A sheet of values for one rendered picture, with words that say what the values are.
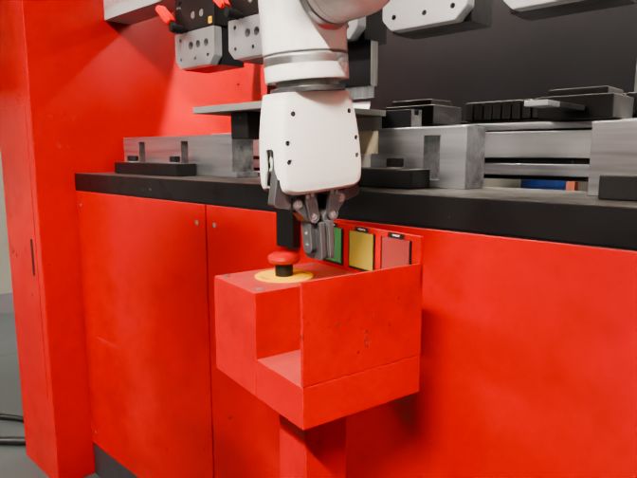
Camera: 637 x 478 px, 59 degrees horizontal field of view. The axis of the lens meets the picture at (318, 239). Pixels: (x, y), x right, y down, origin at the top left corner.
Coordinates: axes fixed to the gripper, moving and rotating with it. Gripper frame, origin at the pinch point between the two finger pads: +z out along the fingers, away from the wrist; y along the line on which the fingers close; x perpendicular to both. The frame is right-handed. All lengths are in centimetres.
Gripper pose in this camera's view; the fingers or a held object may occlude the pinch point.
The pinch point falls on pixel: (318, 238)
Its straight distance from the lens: 59.1
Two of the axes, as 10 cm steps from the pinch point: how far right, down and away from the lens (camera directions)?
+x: 5.7, 1.3, -8.1
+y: -8.2, 1.7, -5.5
